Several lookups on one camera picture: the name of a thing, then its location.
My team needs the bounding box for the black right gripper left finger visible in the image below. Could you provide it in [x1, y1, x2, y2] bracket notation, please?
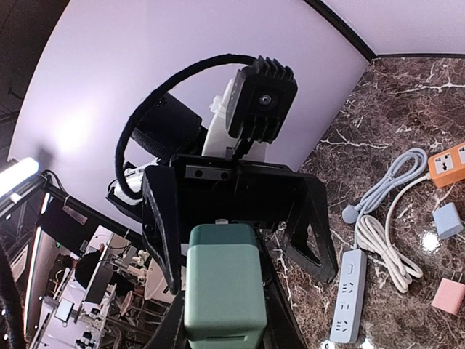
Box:
[145, 291, 189, 349]

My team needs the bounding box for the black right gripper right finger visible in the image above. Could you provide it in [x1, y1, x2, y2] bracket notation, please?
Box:
[261, 238, 307, 349]

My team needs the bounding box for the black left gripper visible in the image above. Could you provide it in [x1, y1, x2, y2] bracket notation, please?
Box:
[142, 155, 337, 294]

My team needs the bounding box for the light blue power strip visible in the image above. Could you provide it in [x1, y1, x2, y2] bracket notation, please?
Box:
[330, 249, 367, 344]

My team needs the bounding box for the green charger plug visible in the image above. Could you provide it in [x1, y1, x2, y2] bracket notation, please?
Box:
[184, 224, 267, 348]

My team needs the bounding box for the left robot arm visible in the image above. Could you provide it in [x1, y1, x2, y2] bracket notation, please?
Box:
[107, 95, 338, 294]

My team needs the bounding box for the pink charger plug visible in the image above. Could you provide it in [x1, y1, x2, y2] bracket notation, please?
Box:
[431, 278, 465, 316]

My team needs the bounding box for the light blue charger plug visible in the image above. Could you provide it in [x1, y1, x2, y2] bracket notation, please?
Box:
[432, 203, 464, 240]

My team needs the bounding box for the orange power strip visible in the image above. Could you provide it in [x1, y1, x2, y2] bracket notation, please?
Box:
[428, 143, 465, 188]

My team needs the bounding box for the black sleeved left cable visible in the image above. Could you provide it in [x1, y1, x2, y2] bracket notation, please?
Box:
[115, 53, 259, 199]

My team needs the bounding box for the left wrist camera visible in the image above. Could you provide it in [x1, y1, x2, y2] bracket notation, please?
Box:
[226, 56, 298, 144]

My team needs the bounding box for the white power strip cable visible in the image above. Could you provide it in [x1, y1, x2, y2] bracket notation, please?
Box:
[354, 172, 433, 294]

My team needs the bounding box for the black left corner post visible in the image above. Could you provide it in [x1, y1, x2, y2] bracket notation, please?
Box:
[304, 0, 377, 62]

